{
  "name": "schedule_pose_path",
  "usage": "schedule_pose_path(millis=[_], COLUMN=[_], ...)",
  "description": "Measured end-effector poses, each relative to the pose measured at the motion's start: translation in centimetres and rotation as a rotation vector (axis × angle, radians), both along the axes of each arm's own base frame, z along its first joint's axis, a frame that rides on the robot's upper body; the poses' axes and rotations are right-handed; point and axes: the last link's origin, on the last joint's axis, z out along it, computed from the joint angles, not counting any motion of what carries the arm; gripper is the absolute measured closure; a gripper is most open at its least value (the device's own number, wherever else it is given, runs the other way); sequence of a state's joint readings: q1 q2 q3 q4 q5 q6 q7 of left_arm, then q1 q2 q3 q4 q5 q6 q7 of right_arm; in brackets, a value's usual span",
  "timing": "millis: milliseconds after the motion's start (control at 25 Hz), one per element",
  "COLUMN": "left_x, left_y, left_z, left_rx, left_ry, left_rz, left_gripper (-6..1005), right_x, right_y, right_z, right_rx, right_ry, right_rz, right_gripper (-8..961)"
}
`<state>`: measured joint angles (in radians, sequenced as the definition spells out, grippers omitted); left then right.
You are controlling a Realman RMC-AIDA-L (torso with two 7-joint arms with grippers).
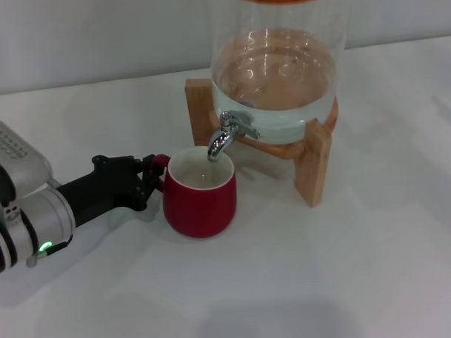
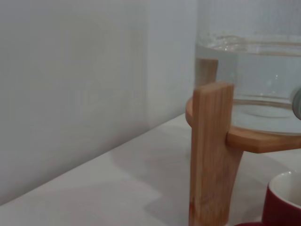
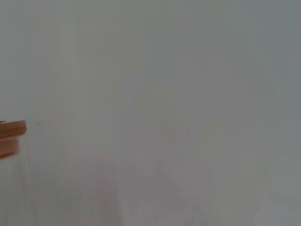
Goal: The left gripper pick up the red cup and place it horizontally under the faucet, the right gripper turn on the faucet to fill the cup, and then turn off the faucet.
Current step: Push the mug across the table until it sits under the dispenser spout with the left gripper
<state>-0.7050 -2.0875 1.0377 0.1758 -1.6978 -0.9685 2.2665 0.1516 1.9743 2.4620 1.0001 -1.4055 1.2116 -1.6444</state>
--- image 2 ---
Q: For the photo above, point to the red ceramic cup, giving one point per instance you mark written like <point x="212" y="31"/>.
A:
<point x="275" y="204"/>

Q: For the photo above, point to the wooden dispenser stand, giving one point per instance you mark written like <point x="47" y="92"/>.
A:
<point x="211" y="146"/>

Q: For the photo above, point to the glass drink dispenser jar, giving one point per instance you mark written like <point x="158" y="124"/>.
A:
<point x="258" y="77"/>

